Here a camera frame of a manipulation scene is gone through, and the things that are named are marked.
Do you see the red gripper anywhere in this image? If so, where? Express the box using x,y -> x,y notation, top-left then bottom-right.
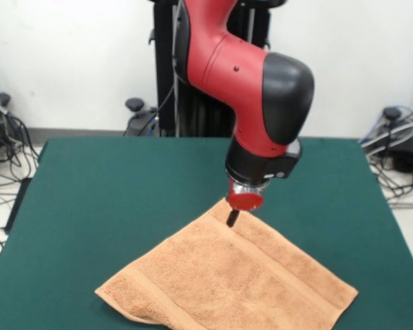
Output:
226,175 -> 264,228

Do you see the tan terry towel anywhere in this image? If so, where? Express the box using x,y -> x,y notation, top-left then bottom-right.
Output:
94,197 -> 359,330

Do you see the dark green tablecloth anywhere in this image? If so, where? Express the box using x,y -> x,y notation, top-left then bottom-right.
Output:
0,136 -> 413,330

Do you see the black pedestal cable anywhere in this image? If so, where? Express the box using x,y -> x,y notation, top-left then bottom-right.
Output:
158,84 -> 176,116

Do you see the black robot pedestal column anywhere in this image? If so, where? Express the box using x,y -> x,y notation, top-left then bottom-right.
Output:
147,0 -> 286,138

